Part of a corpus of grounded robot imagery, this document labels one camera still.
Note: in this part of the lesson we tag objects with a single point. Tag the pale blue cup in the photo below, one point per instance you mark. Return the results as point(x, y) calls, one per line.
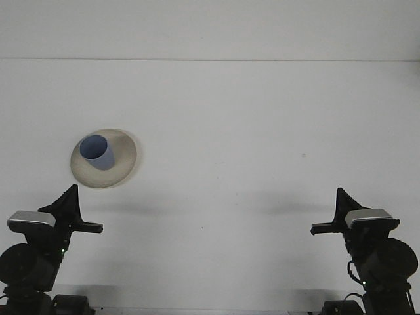
point(101, 160)

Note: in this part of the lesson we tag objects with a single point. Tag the pale cream round plate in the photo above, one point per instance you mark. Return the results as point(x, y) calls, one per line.
point(123, 160)

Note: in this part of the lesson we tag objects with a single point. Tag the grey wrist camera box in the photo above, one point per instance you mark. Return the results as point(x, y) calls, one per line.
point(367, 216)
point(31, 218)

